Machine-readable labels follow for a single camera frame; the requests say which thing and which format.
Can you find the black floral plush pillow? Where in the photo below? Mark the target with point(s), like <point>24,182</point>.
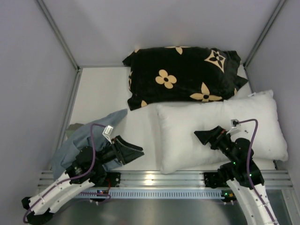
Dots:
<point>182,74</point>

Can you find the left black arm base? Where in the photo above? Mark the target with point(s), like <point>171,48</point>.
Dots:
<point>112,179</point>

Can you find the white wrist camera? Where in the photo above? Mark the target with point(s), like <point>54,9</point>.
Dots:
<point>235,127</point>
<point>107,133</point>

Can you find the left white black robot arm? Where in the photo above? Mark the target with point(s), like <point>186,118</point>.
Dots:
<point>86,171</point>

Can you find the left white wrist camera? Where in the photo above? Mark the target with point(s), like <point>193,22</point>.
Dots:
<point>107,133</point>

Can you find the slotted grey cable duct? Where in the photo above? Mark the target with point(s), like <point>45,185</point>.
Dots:
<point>169,194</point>

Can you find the left aluminium frame post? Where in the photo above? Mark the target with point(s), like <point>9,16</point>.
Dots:
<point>47,14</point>

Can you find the aluminium frame post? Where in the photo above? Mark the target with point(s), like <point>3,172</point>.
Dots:
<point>47,14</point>
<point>267,27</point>

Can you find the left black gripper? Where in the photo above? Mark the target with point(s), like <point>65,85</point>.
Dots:
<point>117,150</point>

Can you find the right aluminium frame post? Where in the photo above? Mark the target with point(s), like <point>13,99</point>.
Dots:
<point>267,27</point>

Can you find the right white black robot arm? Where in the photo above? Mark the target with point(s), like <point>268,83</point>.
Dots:
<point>240,174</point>

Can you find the aluminium front rail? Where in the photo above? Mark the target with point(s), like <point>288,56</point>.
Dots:
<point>273,179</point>

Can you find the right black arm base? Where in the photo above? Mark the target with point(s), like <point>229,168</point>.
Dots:
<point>213,180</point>

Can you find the blue grey pillowcase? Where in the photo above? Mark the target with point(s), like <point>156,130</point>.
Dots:
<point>65,155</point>

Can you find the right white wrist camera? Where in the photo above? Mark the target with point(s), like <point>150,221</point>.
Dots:
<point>235,127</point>

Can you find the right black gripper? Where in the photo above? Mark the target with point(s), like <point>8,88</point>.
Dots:
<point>214,137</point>

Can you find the white pillow insert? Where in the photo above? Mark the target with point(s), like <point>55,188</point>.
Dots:
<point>190,134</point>

